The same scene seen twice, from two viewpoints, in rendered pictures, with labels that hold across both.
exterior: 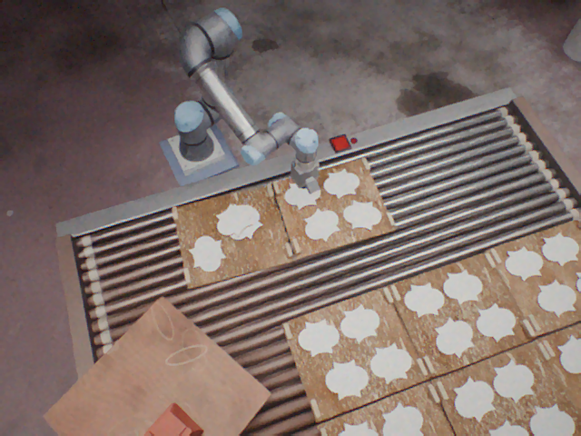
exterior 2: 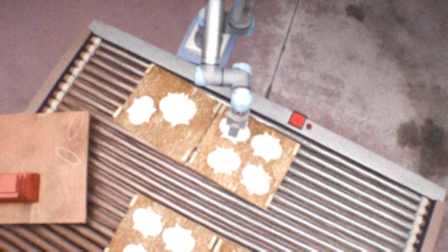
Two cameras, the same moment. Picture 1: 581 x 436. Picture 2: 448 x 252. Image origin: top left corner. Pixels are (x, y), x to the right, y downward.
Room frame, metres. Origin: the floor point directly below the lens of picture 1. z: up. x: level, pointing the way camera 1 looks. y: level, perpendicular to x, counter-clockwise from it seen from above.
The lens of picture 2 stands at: (0.51, -0.36, 2.63)
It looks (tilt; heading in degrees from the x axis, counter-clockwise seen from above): 72 degrees down; 38
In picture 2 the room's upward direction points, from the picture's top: 11 degrees clockwise
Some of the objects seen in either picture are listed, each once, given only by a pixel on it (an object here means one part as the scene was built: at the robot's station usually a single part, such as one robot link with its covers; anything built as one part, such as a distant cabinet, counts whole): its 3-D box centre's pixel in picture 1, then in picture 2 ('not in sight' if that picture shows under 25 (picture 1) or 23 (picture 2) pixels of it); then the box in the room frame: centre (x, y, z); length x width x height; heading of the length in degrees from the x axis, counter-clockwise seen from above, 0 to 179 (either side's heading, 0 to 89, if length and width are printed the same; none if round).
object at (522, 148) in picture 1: (326, 212); (239, 155); (0.90, -0.15, 0.90); 1.95 x 0.05 x 0.05; 111
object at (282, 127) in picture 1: (282, 131); (237, 78); (1.01, 0.03, 1.29); 0.11 x 0.11 x 0.08; 46
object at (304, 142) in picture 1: (305, 144); (241, 101); (0.95, -0.05, 1.29); 0.09 x 0.08 x 0.11; 46
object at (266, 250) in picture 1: (231, 234); (167, 112); (0.77, 0.23, 0.93); 0.41 x 0.35 x 0.02; 107
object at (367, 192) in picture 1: (331, 206); (244, 155); (0.91, -0.17, 0.93); 0.41 x 0.35 x 0.02; 109
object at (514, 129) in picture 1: (317, 192); (248, 136); (0.99, -0.11, 0.90); 1.95 x 0.05 x 0.05; 111
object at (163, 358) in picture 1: (159, 404); (34, 166); (0.13, 0.39, 1.03); 0.50 x 0.50 x 0.02; 52
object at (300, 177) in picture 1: (307, 174); (235, 121); (0.93, -0.06, 1.13); 0.12 x 0.09 x 0.16; 32
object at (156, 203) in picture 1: (302, 161); (263, 108); (1.15, -0.05, 0.89); 2.08 x 0.09 x 0.06; 111
